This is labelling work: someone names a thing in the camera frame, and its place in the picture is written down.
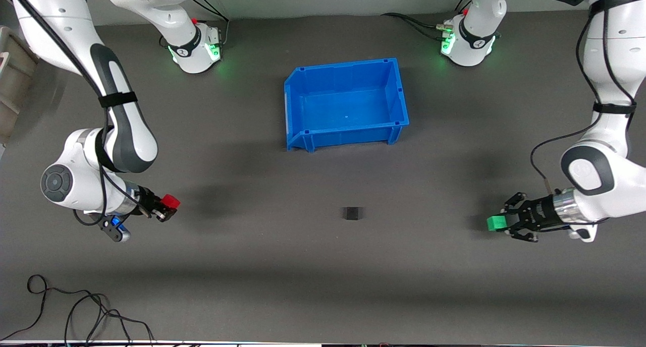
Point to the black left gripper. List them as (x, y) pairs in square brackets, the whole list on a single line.
[(538, 215)]

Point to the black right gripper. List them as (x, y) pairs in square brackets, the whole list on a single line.
[(146, 198)]

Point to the small red cube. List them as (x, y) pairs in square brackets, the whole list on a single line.
[(171, 201)]

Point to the small green cube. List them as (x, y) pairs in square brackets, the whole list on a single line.
[(496, 223)]

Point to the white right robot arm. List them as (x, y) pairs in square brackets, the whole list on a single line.
[(60, 24)]

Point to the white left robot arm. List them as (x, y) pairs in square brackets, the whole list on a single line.
[(623, 49)]

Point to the small black cube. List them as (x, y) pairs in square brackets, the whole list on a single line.
[(353, 214)]

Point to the beige box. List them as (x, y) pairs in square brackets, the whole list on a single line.
[(12, 79)]

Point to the blue plastic storage bin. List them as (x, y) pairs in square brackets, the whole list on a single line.
[(348, 110)]

